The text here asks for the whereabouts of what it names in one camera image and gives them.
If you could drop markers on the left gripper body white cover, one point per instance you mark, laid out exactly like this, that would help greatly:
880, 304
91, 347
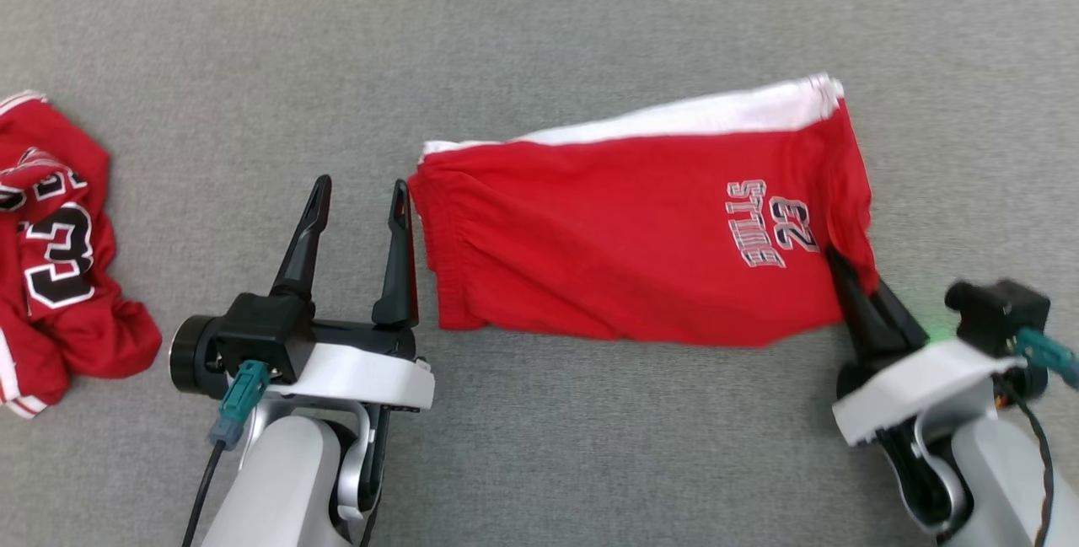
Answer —
362, 374

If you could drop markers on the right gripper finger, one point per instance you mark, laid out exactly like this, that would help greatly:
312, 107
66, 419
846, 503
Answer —
861, 319
902, 319

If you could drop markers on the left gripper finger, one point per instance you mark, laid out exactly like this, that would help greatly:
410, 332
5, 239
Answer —
302, 252
399, 277

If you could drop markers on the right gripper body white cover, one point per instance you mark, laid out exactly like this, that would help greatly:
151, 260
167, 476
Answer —
919, 387

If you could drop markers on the red white basketball jersey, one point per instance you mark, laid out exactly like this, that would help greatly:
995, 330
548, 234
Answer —
76, 319

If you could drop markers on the red white basketball shorts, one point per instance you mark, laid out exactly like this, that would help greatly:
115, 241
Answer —
632, 235

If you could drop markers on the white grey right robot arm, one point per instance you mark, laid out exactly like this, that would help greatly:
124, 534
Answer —
995, 479

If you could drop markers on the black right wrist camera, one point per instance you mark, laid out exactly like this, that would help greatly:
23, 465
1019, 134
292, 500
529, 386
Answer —
1003, 311

